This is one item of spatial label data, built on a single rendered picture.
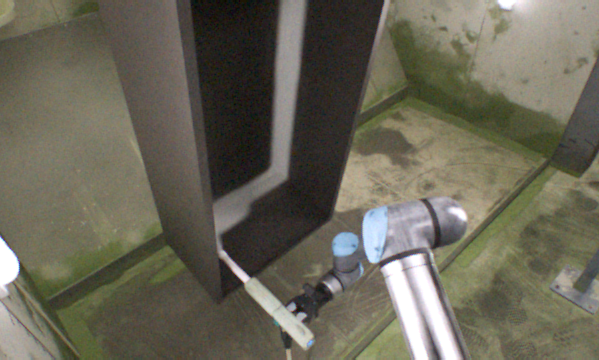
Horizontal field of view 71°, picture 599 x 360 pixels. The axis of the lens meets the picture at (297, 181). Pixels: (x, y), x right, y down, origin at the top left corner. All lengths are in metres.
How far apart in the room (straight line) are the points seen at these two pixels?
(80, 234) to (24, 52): 0.86
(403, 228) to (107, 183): 1.67
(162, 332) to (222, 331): 0.28
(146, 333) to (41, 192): 0.81
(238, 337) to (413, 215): 1.27
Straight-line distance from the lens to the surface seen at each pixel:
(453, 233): 0.97
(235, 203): 1.84
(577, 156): 3.01
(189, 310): 2.14
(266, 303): 1.45
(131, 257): 2.33
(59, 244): 2.27
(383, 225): 0.90
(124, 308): 2.26
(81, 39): 2.37
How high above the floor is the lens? 1.79
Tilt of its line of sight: 42 degrees down
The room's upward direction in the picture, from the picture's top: 4 degrees counter-clockwise
